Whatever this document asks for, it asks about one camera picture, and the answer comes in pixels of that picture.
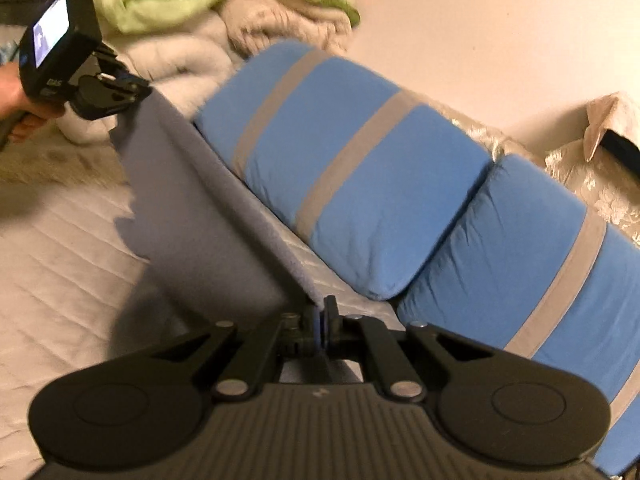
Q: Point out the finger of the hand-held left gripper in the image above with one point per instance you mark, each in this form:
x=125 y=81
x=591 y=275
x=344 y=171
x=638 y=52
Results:
x=131 y=89

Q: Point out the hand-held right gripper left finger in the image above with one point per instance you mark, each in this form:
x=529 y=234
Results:
x=272 y=340

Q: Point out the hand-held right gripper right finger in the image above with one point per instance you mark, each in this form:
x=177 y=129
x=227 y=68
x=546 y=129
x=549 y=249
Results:
x=370 y=340

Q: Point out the grey fleece garment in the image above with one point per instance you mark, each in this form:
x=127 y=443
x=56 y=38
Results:
x=200 y=220

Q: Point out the person's left hand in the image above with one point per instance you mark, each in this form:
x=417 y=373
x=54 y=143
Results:
x=10 y=94

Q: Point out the white quilted comforter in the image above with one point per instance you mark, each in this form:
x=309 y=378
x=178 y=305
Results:
x=190 y=55

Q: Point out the blue pillow with grey stripes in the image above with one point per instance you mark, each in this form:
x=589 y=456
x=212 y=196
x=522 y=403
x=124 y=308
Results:
x=525 y=270
x=350 y=160

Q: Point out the grey quilted bedspread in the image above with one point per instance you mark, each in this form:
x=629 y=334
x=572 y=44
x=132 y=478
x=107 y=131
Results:
x=65 y=270

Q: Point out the cream floral cloth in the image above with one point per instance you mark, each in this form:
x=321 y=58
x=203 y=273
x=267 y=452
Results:
x=585 y=195

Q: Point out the beige cloth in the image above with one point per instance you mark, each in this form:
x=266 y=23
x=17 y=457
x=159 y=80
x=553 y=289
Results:
x=607 y=115

